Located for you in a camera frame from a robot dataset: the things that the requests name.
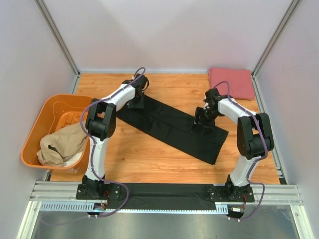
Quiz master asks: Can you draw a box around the aluminium frame rail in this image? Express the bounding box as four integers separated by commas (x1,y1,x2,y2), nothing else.
30,181,303,215

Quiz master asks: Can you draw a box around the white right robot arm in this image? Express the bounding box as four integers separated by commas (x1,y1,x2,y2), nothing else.
193,88,274,201

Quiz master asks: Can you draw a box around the left aluminium corner post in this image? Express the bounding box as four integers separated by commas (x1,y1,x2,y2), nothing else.
34,0,81,77

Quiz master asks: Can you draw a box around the beige t shirt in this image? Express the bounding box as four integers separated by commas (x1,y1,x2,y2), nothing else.
37,123,87,167

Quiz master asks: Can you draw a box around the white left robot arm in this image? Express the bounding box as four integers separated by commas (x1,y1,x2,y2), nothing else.
77,73,149,200

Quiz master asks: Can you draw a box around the right aluminium corner post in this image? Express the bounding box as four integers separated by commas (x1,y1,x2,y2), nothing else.
251,0,302,78

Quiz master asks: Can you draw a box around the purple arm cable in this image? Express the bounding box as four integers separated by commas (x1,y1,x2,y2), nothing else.
211,81,270,222
39,66,147,226

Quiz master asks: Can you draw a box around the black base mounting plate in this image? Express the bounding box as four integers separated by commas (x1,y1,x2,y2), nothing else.
76,183,255,211

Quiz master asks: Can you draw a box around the aluminium corner post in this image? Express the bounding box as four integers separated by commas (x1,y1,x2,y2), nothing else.
34,0,81,77
251,0,302,78

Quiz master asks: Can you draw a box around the black t shirt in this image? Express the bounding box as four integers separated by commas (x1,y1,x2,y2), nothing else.
117,96,228,165

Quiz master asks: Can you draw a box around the orange plastic basket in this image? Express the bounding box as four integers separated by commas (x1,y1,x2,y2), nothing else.
20,94,92,175

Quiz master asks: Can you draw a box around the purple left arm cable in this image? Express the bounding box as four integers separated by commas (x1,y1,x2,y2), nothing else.
39,66,147,226

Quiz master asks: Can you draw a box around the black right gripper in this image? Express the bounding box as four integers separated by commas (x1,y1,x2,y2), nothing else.
191,107,220,135

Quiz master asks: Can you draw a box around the folded red t shirt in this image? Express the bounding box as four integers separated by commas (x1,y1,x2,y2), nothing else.
209,67,255,101

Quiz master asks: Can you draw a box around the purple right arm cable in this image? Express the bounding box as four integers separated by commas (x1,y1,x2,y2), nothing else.
211,81,270,222

